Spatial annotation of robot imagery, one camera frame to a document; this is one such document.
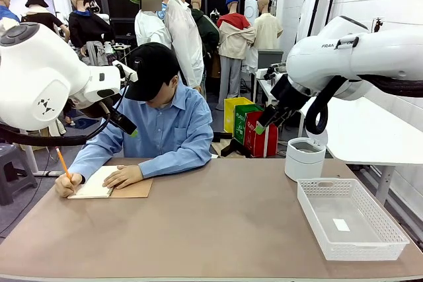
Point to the white work table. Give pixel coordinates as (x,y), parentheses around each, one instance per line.
(39,169)

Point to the large white side table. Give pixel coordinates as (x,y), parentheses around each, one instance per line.
(363,136)

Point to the grey plastic stool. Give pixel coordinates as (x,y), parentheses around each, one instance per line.
(16,169)

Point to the tall mannequin white shirt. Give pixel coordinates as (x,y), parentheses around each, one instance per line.
(185,31)

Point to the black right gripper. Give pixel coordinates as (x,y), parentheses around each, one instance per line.
(289,95)

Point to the person in blue shirt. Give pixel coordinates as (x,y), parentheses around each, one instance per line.
(172,130)

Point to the mannequin black hoodie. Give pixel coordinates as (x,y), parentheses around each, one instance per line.
(89,27)

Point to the black camera tripod pole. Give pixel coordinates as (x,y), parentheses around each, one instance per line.
(377,26)

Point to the yellow recycling bin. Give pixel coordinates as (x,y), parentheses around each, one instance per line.
(231,113)

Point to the mannequin green checked hat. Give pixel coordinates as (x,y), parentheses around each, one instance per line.
(148,27)

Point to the mannequin blue white jacket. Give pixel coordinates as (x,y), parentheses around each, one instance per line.
(6,11)

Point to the red recycling bin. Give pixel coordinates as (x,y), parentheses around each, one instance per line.
(254,143)

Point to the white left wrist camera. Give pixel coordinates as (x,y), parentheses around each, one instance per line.
(127,72)

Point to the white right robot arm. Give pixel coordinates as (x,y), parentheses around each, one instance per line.
(363,57)

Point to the person's right forearm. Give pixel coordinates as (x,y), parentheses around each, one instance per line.
(89,160)

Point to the mannequin dark green hoodie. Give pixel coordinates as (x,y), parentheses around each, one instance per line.
(206,31)

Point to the wooden board black brackets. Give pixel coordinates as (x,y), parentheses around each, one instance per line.
(228,146)

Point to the grey cabinet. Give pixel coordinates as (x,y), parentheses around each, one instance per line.
(269,59)

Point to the mannequin black bucket hat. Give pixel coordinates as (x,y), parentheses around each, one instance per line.
(43,18)

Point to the small white table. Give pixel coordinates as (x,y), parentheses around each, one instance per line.
(264,85)

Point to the black baseball cap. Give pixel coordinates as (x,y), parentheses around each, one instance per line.
(152,70)

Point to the white perforated plastic basket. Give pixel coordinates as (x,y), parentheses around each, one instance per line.
(357,229)

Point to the spiral notebook brown cover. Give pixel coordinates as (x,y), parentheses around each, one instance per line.
(132,189)

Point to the person's right hand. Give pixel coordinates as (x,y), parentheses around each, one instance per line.
(66,186)

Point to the person's left hand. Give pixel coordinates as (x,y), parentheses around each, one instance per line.
(125,176)

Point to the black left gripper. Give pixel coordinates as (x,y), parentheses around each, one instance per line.
(99,108)

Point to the yellow pencil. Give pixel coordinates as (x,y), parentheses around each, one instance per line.
(62,161)

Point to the white oval appliance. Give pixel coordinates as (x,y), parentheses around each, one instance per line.
(251,11)

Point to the green recycling bin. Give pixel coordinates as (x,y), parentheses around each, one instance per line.
(241,120)

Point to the mannequin blue cap red jacket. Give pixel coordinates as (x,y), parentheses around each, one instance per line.
(233,41)

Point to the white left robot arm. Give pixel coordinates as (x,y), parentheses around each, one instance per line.
(39,74)

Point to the white lidded trash bin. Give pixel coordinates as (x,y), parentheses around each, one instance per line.
(304,166)

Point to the person's left forearm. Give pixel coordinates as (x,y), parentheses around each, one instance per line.
(175,161)

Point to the white label sticker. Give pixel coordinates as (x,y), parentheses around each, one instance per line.
(341,225)

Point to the mannequin beige shirt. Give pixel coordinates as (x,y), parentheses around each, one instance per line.
(267,31)

